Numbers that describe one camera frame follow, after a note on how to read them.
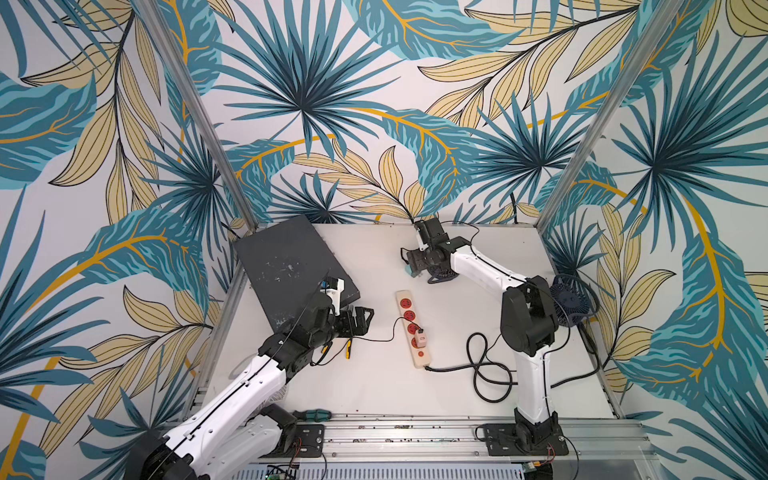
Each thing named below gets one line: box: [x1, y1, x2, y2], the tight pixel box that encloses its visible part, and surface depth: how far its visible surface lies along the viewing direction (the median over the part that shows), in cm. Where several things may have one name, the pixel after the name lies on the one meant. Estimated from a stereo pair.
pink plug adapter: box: [415, 331, 427, 349], surface depth 85 cm
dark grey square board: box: [233, 215, 361, 333], surface depth 106 cm
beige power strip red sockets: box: [396, 290, 431, 369], surface depth 92 cm
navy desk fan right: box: [550, 275, 599, 327], surface depth 94 cm
